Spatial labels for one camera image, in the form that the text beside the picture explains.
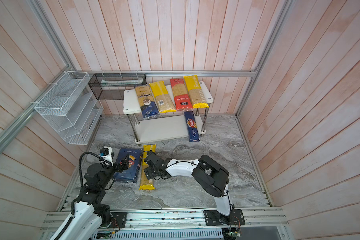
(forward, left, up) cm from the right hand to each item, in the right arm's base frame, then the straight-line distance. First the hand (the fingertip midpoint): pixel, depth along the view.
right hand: (152, 170), depth 90 cm
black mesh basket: (+50, +35, +25) cm, 66 cm away
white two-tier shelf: (+30, -8, +7) cm, 32 cm away
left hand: (+1, +15, +15) cm, 21 cm away
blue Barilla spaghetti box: (+25, -26, +9) cm, 37 cm away
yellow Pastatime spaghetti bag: (-9, +3, +1) cm, 9 cm away
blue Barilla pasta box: (-6, +10, +7) cm, 14 cm away
